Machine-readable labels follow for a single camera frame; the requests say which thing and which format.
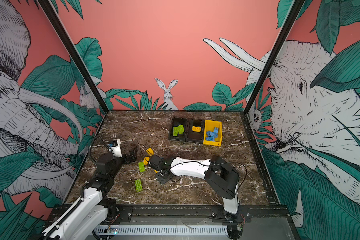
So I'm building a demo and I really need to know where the green lego front left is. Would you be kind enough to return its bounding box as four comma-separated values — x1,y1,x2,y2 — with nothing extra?
135,179,143,193

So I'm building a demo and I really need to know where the left black frame post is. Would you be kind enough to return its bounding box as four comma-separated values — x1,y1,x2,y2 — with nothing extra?
38,0,109,115

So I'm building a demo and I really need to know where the green lego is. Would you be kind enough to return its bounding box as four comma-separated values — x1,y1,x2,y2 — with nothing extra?
177,125,185,135
173,127,178,137
135,179,143,193

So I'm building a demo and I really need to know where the yellow plastic bin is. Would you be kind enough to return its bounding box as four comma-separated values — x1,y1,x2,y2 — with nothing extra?
203,120,223,147

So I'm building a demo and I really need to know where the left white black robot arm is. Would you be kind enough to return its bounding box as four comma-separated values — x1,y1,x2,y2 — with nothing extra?
39,146,126,240

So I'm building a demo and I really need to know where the right black frame post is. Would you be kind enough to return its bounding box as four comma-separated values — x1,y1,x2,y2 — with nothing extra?
244,0,305,115

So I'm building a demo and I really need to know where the black frame post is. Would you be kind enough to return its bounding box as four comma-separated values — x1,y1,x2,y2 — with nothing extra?
38,0,109,115
244,0,305,115

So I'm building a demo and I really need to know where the yellow lego small left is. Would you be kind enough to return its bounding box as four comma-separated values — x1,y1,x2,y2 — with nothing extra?
143,157,150,166

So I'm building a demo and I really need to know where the white vented strip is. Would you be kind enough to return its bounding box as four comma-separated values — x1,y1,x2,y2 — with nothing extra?
94,225,228,236

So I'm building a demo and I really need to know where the black bin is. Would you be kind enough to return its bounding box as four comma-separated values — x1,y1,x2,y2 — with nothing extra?
186,119,205,144
169,118,188,142

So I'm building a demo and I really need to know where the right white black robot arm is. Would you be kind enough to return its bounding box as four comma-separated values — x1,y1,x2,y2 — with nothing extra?
148,155,240,215

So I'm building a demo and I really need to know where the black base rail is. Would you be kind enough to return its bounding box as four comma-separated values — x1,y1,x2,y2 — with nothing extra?
101,205,291,225

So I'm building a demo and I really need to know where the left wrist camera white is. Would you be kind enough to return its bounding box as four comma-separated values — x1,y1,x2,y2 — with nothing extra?
108,139,122,158

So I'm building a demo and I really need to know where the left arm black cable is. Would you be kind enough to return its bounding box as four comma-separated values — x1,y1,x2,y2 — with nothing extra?
88,136,110,165

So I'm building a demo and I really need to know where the green lego top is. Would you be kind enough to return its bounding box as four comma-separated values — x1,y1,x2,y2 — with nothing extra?
177,125,185,135
173,127,178,137

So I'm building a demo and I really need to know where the green lego mid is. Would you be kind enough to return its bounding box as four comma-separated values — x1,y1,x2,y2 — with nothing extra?
138,162,145,173

